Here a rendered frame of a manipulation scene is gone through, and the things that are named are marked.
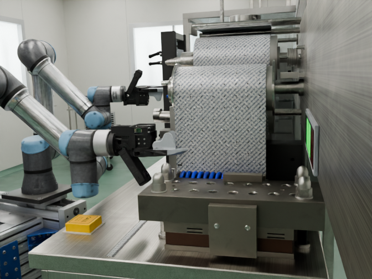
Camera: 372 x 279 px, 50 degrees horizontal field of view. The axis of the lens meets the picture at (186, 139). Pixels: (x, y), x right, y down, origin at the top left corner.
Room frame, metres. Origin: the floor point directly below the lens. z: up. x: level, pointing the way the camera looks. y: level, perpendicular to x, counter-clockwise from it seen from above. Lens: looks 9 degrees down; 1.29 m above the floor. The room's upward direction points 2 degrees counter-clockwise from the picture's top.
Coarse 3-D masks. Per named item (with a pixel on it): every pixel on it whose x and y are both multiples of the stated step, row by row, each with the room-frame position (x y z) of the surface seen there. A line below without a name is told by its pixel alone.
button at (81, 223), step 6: (78, 216) 1.02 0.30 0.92; (84, 216) 1.02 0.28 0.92; (90, 216) 1.02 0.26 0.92; (96, 216) 1.02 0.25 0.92; (72, 222) 0.98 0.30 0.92; (78, 222) 0.98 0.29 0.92; (84, 222) 0.98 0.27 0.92; (90, 222) 0.98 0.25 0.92; (96, 222) 1.00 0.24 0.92; (66, 228) 0.98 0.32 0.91; (72, 228) 0.97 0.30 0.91; (78, 228) 0.97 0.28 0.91; (84, 228) 0.96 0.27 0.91; (90, 228) 0.96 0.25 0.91
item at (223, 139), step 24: (192, 120) 1.03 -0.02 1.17; (216, 120) 1.01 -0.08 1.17; (240, 120) 1.00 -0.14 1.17; (264, 120) 0.98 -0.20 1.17; (192, 144) 1.03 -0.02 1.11; (216, 144) 1.01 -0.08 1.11; (240, 144) 1.00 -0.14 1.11; (264, 144) 0.98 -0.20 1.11; (192, 168) 1.03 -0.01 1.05; (216, 168) 1.01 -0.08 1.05; (240, 168) 1.00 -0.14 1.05; (264, 168) 0.98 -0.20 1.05
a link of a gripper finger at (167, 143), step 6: (162, 138) 1.03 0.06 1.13; (168, 138) 1.02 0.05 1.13; (156, 144) 1.03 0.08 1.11; (162, 144) 1.03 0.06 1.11; (168, 144) 1.02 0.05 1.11; (174, 144) 1.02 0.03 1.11; (168, 150) 1.02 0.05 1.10; (174, 150) 1.02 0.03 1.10; (180, 150) 1.02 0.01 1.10; (186, 150) 1.03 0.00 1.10
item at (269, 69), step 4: (268, 68) 1.02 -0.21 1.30; (268, 72) 1.00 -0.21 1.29; (268, 76) 0.99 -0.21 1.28; (268, 80) 0.99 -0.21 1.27; (268, 84) 0.99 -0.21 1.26; (268, 88) 0.99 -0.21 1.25; (268, 92) 0.99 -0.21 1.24; (268, 96) 0.99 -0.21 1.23; (268, 100) 0.99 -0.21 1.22; (268, 104) 1.00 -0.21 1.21; (268, 108) 1.02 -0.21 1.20
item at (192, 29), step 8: (192, 24) 1.34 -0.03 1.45; (200, 24) 1.33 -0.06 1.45; (208, 24) 1.32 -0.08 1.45; (216, 24) 1.31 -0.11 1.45; (224, 24) 1.31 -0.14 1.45; (232, 24) 1.30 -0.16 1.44; (240, 24) 1.30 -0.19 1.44; (248, 24) 1.29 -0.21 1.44; (256, 24) 1.32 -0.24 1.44; (264, 24) 1.32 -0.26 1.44; (272, 24) 1.34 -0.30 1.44; (280, 24) 1.34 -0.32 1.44; (288, 24) 1.33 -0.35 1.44; (192, 32) 1.34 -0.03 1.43
